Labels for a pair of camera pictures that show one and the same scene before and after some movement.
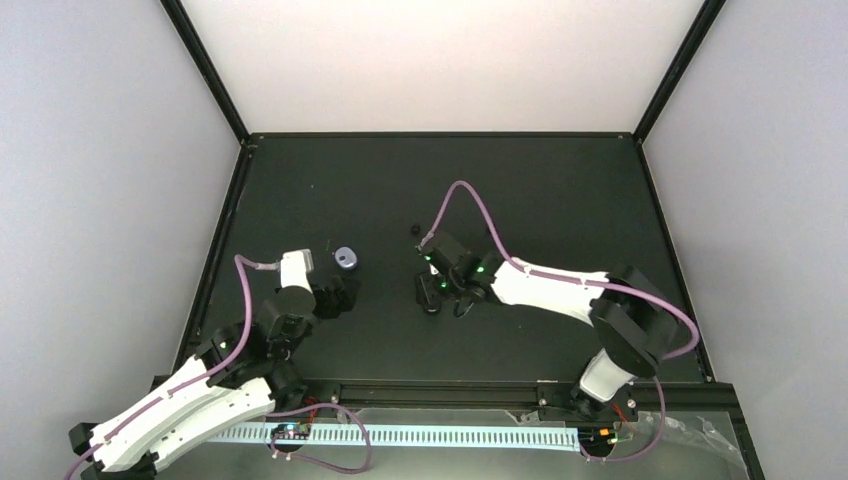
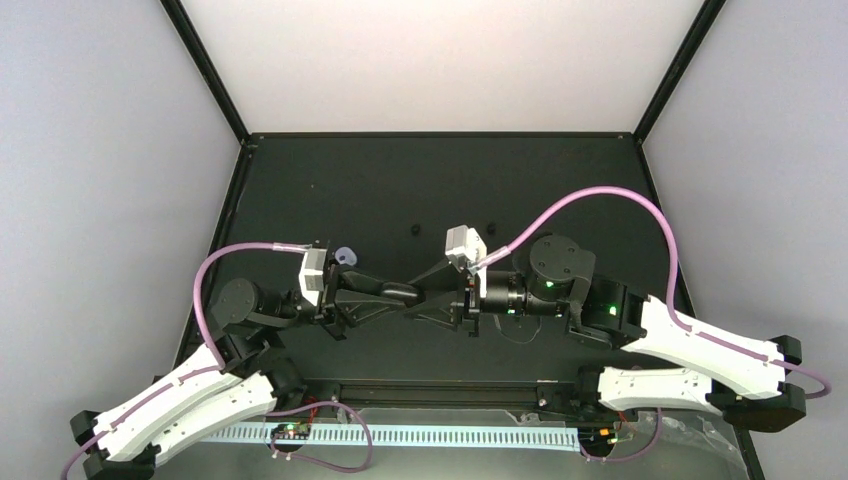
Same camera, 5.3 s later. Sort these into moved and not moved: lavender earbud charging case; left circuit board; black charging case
Moved: black charging case
Not moved: left circuit board; lavender earbud charging case
